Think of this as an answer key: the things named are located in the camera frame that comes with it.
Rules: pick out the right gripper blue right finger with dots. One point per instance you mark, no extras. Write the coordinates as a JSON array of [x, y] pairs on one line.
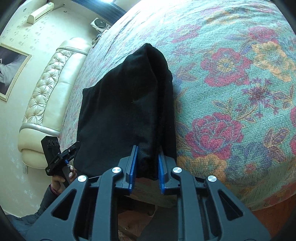
[[207, 209]]

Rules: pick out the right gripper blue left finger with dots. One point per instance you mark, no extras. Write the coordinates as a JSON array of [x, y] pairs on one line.
[[87, 209]]

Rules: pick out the black pants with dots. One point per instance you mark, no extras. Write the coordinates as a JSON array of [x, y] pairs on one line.
[[132, 105]]

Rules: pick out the person left forearm dark sleeve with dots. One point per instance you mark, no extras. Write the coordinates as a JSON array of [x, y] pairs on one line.
[[23, 224]]

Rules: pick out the person left hand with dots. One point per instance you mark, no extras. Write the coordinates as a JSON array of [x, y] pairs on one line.
[[56, 183]]

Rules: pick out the cream tufted leather headboard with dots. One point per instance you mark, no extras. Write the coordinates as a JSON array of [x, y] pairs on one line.
[[48, 103]]

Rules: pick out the white box fan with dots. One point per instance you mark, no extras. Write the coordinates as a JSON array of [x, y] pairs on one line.
[[100, 25]]

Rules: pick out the floral bedspread bed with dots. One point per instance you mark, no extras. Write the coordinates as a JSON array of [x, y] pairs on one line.
[[233, 67]]

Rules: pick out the left blue curtain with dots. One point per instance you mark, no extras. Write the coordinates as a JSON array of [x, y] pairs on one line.
[[109, 11]]

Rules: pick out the framed wall picture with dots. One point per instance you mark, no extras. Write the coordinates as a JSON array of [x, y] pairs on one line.
[[12, 63]]

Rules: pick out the white wall air conditioner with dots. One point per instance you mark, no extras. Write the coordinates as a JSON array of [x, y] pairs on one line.
[[40, 12]]

